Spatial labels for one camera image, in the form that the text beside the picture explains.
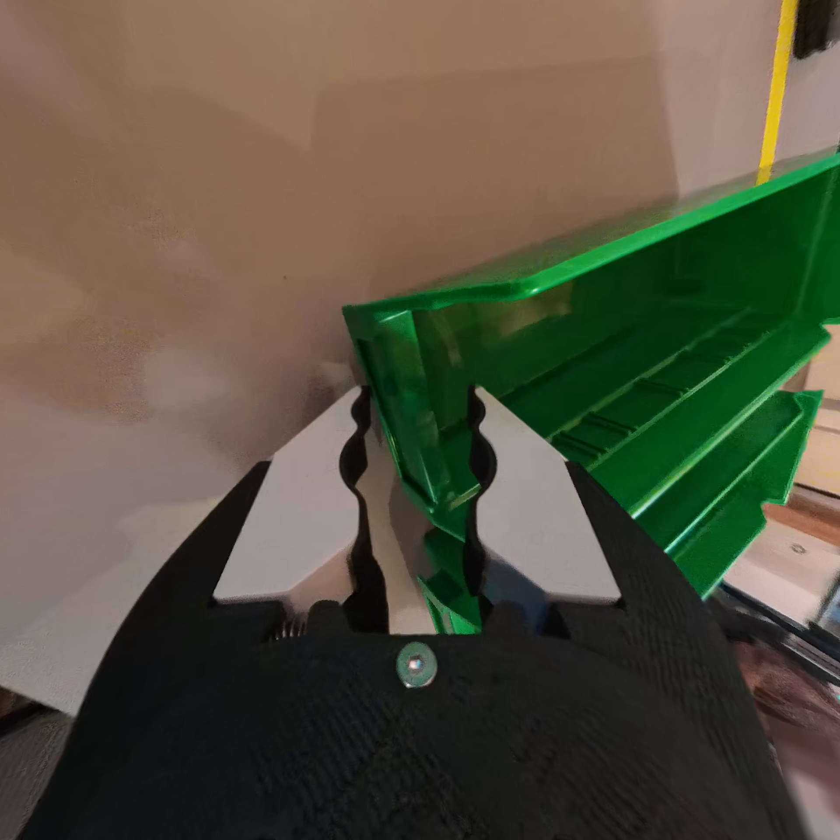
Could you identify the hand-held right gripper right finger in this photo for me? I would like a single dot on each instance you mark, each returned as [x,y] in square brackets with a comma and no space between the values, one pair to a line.
[544,525]

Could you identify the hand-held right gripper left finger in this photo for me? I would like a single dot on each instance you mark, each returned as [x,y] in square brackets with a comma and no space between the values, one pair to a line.
[289,525]

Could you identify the yellow tape strip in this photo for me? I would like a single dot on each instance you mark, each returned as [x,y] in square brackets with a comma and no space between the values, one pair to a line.
[778,98]

